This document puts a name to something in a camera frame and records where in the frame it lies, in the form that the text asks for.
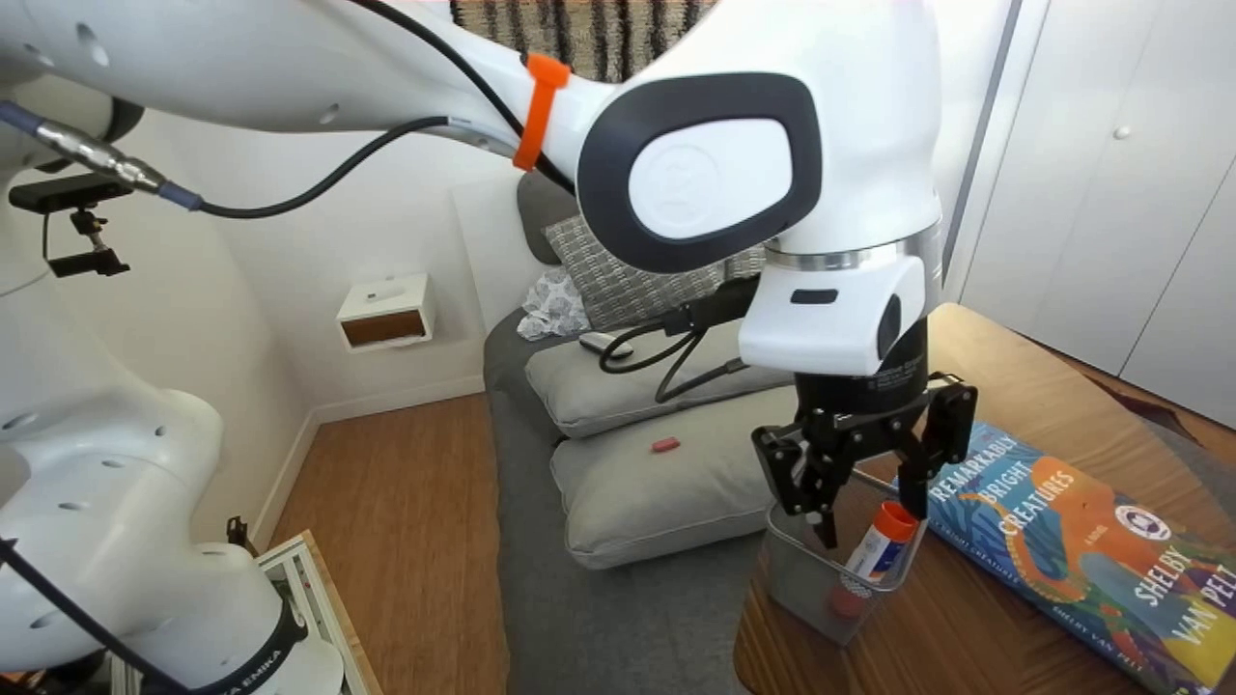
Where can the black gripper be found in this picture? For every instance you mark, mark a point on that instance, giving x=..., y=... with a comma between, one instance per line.
x=874, y=391

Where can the pink eraser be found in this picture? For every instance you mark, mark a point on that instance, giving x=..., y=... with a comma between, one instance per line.
x=665, y=444

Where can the black camera stand mount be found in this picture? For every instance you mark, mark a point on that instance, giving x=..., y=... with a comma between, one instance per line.
x=85, y=260

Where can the silver glasses case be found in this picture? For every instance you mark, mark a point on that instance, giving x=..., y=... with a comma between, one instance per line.
x=597, y=343

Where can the colourful hardcover book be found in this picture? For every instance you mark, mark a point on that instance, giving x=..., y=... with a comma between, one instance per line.
x=1094, y=567

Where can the white wardrobe doors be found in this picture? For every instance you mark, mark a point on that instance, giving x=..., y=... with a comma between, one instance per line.
x=1106, y=216

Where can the low gray back cushion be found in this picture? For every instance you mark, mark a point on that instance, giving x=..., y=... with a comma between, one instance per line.
x=542, y=215

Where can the black camera on stand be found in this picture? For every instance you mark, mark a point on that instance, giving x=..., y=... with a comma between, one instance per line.
x=64, y=191

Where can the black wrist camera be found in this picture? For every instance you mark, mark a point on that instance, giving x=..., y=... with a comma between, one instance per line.
x=721, y=307

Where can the striped shaggy wall rug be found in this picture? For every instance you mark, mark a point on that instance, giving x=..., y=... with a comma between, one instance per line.
x=565, y=26

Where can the black wall plug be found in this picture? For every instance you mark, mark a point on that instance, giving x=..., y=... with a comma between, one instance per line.
x=239, y=533

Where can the orange white glue stick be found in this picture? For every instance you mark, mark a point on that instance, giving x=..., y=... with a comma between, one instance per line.
x=884, y=541

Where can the gray floor pillow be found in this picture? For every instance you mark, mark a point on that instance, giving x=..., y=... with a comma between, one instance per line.
x=605, y=391
x=671, y=497

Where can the metal mesh container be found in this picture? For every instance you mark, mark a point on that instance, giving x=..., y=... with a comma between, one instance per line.
x=806, y=592

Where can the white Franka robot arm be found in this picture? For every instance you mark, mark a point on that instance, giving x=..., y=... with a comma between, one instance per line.
x=721, y=169

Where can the white picture frame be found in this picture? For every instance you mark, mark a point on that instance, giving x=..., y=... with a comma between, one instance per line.
x=313, y=603

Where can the white wall shelf box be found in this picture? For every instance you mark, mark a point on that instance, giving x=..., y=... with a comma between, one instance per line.
x=382, y=316

